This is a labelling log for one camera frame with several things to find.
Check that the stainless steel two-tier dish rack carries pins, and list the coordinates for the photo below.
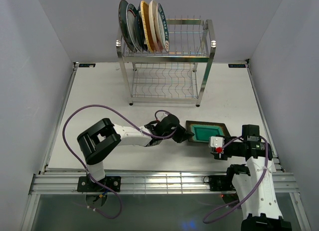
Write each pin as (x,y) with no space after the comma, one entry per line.
(177,76)

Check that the dark blue leaf-shaped dish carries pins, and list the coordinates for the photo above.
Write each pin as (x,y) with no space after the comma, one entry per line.
(139,31)

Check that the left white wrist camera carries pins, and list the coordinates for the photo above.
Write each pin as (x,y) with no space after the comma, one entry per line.
(160,115)

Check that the square bamboo-pattern tray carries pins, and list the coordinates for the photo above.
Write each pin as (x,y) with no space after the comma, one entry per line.
(144,8)

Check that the large dark teal round plate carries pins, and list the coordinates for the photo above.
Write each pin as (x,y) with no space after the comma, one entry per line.
(123,24)

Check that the dark square plate gold rim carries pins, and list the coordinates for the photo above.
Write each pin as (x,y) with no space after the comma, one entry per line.
(189,123)

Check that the green square dish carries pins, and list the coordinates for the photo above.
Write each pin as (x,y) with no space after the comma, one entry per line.
(202,133)

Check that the white plate navy lettered rim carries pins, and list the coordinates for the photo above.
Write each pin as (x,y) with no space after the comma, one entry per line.
(162,28)

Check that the aluminium front rail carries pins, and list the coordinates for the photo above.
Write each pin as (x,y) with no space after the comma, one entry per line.
(136,183)

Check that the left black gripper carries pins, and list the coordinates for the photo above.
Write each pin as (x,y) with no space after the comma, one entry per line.
(183,134)

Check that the pink cream floral round plate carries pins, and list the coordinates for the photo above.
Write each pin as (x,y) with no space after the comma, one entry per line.
(152,12)

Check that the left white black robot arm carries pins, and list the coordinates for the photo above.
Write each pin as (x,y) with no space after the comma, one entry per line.
(98,141)

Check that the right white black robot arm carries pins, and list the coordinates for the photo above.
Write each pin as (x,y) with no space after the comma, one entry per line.
(253,181)

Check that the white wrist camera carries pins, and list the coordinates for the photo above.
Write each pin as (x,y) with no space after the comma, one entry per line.
(216,144)
(160,115)

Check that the white plate green red rim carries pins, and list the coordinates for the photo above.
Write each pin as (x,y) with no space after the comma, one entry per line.
(131,16)

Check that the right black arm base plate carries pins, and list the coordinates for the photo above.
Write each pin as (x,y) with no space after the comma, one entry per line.
(220,183)

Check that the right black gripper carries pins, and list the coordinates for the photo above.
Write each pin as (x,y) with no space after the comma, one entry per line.
(222,156)

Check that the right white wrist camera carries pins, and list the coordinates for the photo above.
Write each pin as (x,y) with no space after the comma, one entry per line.
(216,144)

